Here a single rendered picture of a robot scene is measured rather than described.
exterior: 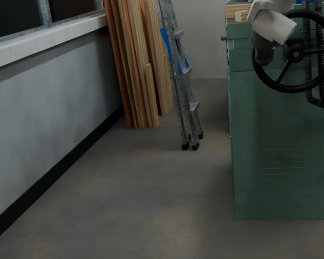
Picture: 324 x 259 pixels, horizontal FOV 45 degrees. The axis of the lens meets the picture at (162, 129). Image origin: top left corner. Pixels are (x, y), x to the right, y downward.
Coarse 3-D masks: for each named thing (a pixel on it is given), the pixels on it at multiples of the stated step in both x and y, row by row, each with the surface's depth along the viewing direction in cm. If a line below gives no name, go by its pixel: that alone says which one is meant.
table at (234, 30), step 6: (228, 18) 165; (234, 18) 163; (228, 24) 151; (234, 24) 151; (240, 24) 150; (246, 24) 150; (228, 30) 152; (234, 30) 152; (240, 30) 151; (246, 30) 151; (300, 30) 140; (312, 30) 139; (228, 36) 153; (234, 36) 153; (240, 36) 152; (246, 36) 152; (294, 36) 140; (300, 36) 140; (312, 36) 140
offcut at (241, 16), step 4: (236, 12) 153; (240, 12) 150; (244, 12) 150; (248, 12) 151; (236, 16) 154; (240, 16) 151; (244, 16) 151; (236, 20) 154; (240, 20) 151; (244, 20) 151
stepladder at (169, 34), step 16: (160, 0) 228; (160, 16) 233; (160, 32) 236; (176, 32) 243; (176, 48) 241; (176, 64) 240; (176, 96) 249; (192, 96) 263; (176, 112) 254; (192, 112) 252; (192, 128) 255; (192, 144) 257
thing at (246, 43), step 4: (232, 40) 168; (236, 40) 153; (240, 40) 153; (244, 40) 153; (248, 40) 152; (292, 40) 150; (296, 40) 150; (300, 40) 150; (312, 40) 149; (236, 44) 154; (240, 44) 153; (244, 44) 153; (248, 44) 153; (252, 44) 153; (280, 44) 151; (300, 44) 150; (236, 48) 154; (240, 48) 154; (244, 48) 154
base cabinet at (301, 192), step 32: (256, 96) 160; (288, 96) 159; (256, 128) 166; (288, 128) 164; (320, 128) 162; (256, 160) 171; (288, 160) 169; (320, 160) 167; (256, 192) 177; (288, 192) 175; (320, 192) 173
